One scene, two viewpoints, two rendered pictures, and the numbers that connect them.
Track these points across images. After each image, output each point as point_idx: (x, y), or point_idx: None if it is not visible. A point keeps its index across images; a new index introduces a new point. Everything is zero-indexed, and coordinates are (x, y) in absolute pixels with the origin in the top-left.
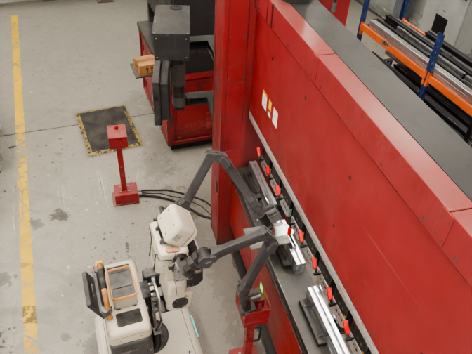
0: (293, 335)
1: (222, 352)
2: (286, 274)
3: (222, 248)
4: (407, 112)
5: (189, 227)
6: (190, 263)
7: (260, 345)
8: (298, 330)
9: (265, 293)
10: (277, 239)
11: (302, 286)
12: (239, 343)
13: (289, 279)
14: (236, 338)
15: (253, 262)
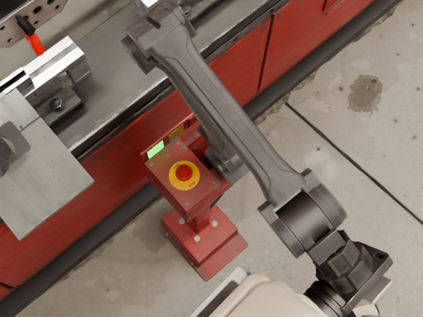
0: (232, 50)
1: (193, 286)
2: (100, 92)
3: (276, 155)
4: None
5: (277, 295)
6: (354, 248)
7: (142, 221)
8: (250, 14)
9: (177, 127)
10: (22, 125)
11: (121, 45)
12: (157, 263)
13: (116, 80)
14: (147, 274)
15: (198, 107)
